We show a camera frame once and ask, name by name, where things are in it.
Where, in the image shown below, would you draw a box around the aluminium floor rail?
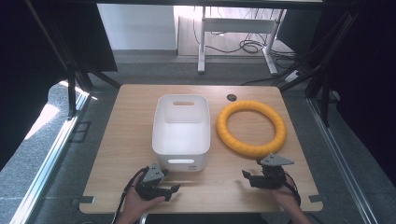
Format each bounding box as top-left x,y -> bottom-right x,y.
305,96 -> 379,224
8,90 -> 92,224

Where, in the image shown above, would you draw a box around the black tangled floor cables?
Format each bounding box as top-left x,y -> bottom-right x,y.
191,7 -> 298,62

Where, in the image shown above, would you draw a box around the white desk frame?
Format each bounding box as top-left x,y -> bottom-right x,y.
197,6 -> 285,77

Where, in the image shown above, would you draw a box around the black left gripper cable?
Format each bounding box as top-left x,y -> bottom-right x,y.
111,166 -> 150,224

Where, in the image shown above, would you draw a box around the black metal stand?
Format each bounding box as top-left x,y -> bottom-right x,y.
278,8 -> 359,129
24,0 -> 122,120

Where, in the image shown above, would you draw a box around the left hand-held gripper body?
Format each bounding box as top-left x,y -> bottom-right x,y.
134,162 -> 173,202

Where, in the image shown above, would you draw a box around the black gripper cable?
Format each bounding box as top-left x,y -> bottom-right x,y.
282,172 -> 303,207
111,166 -> 150,224

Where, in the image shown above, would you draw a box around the white plastic bin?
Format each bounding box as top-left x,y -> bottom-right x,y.
151,93 -> 212,173

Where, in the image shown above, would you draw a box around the person's right hand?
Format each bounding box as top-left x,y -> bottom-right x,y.
270,182 -> 302,215

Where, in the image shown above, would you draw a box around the yellow ribbed ring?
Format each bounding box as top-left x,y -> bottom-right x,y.
216,99 -> 288,159

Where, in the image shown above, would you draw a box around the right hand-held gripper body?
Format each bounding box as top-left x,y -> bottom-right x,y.
249,153 -> 295,190

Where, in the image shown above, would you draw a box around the person's left hand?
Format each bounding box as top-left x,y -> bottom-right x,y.
123,172 -> 167,219

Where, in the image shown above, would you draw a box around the black curtain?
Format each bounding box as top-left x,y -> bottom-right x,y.
0,0 -> 119,172
276,0 -> 396,188

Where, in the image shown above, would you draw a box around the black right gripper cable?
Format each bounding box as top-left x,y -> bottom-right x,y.
282,172 -> 303,207

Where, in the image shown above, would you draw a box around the floor outlet cover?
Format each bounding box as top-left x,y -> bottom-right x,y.
68,120 -> 92,144

